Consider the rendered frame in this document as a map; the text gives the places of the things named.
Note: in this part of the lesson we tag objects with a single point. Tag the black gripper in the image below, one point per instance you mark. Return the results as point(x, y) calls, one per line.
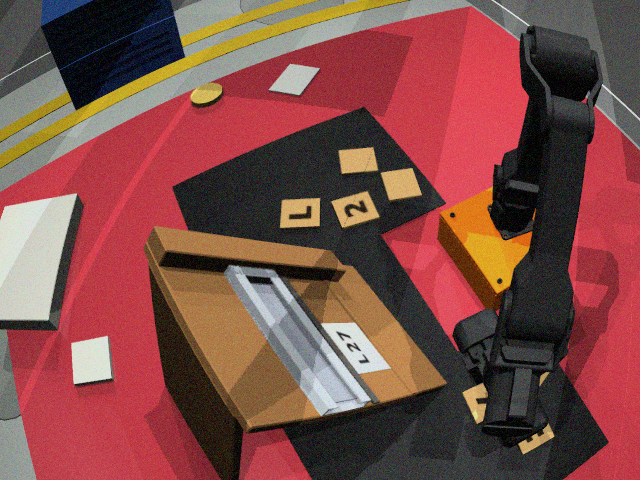
point(474, 338)

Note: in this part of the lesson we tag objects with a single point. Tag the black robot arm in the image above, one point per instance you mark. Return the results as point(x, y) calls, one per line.
point(544, 174)

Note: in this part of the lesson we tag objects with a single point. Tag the white flat rectangular board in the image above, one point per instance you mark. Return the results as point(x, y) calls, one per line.
point(36, 242)

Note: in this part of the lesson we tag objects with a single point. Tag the white square tile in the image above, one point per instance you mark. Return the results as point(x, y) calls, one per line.
point(92, 361)

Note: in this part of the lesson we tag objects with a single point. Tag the yellow flat disc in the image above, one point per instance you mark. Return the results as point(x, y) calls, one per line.
point(203, 96)

